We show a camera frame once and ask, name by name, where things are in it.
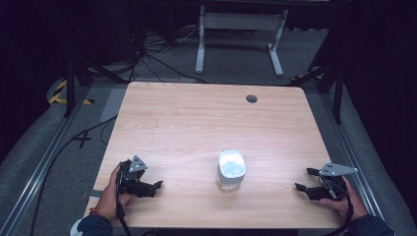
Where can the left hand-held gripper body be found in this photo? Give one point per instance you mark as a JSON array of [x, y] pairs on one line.
[[136, 166]]

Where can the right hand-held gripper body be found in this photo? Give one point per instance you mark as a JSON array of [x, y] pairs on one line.
[[332, 183]]

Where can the person's right hand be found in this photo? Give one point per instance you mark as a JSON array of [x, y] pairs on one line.
[[349, 205]]

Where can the person's left hand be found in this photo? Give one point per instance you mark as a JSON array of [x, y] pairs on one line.
[[111, 200]]

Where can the clear jar with white lid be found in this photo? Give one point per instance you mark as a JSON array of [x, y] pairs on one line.
[[231, 170]]

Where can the black metal stand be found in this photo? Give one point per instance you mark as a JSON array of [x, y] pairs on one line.
[[70, 85], [334, 85]]

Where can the yellow and black floor tape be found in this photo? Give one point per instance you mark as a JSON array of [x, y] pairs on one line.
[[57, 95]]

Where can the aluminium floor rail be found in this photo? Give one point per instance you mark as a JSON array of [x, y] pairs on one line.
[[347, 144], [42, 167]]

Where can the grey metal table frame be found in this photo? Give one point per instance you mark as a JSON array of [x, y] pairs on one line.
[[241, 21]]

